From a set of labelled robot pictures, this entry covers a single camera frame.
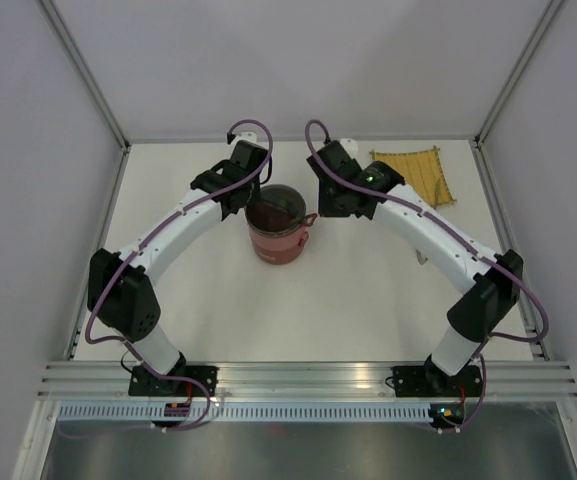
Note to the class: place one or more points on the white slotted cable duct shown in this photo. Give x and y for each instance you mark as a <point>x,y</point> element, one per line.
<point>249,411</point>

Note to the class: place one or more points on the aluminium frame post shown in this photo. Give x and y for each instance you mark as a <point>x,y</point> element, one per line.
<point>537,36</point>
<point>69,45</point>

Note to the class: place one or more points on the left aluminium frame post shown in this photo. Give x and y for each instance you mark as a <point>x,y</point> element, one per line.
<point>69,45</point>

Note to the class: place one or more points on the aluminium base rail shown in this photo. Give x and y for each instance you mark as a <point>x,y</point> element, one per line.
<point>507,381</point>

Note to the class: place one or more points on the yellow bamboo mat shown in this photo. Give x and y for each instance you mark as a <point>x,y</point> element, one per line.
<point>423,171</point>

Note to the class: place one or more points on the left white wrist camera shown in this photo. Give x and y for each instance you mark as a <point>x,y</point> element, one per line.
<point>248,136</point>

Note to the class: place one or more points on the red steel bowl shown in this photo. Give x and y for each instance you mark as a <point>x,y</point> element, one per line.
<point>279,242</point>
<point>278,257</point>

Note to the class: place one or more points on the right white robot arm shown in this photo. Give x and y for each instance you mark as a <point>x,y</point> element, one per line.
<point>487,281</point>

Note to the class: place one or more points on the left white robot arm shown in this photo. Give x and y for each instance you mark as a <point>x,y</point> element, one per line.
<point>121,285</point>

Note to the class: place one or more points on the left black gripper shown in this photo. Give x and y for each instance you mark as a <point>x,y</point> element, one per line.
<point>257,192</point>

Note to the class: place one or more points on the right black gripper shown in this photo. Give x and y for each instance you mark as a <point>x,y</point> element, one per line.
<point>326,210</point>

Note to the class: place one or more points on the grey transparent lid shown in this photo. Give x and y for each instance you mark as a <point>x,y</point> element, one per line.
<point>279,211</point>

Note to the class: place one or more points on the right aluminium frame post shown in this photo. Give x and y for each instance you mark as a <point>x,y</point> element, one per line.
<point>537,36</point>

